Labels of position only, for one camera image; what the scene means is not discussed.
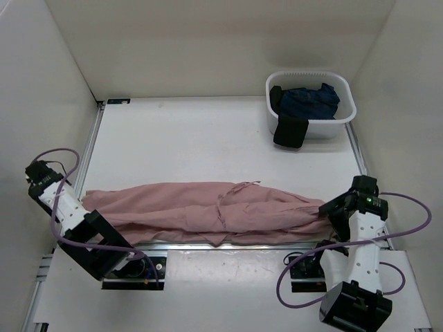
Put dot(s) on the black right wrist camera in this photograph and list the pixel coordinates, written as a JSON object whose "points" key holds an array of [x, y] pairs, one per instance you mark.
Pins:
{"points": [[365, 184]]}

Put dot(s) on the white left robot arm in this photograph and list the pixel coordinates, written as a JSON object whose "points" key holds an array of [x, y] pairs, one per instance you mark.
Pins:
{"points": [[79, 225]]}

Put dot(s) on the white plastic basket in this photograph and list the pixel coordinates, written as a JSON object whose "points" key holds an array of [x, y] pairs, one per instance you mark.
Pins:
{"points": [[317, 129]]}

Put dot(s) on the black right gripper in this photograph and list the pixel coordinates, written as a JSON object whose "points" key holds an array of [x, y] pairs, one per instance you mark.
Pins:
{"points": [[331, 208]]}

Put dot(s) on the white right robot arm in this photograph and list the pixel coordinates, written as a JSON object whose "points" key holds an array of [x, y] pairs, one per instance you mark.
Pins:
{"points": [[354, 299]]}

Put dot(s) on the aluminium right rail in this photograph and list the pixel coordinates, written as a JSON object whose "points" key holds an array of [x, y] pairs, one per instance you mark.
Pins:
{"points": [[358, 154]]}

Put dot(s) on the aluminium left rail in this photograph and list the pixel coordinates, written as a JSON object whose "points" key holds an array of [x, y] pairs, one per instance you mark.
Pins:
{"points": [[81, 164]]}

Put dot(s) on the dark blue trousers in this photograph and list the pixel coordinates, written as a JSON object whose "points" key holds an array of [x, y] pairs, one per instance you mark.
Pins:
{"points": [[320, 104]]}

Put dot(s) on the black trousers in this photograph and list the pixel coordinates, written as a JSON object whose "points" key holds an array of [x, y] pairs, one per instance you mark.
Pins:
{"points": [[292, 121]]}

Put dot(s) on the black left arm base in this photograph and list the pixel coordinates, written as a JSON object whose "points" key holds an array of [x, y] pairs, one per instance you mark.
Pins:
{"points": [[143, 275]]}

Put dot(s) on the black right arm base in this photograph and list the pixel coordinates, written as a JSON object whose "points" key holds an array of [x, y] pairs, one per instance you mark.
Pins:
{"points": [[307, 275]]}

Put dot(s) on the pink trousers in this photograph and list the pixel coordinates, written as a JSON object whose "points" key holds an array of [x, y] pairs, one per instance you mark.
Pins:
{"points": [[212, 212]]}

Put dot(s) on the aluminium rail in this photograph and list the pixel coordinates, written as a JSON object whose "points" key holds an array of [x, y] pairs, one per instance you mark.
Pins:
{"points": [[358, 154], [163, 245], [81, 164]]}

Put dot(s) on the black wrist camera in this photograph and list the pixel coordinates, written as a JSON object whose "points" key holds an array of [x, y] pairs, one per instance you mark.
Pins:
{"points": [[36, 171], [365, 184]]}

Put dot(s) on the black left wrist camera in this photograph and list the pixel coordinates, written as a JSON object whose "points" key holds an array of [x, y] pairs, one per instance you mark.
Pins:
{"points": [[36, 171]]}

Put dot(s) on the aluminium front rail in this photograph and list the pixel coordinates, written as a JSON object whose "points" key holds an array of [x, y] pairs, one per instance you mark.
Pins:
{"points": [[163, 245]]}

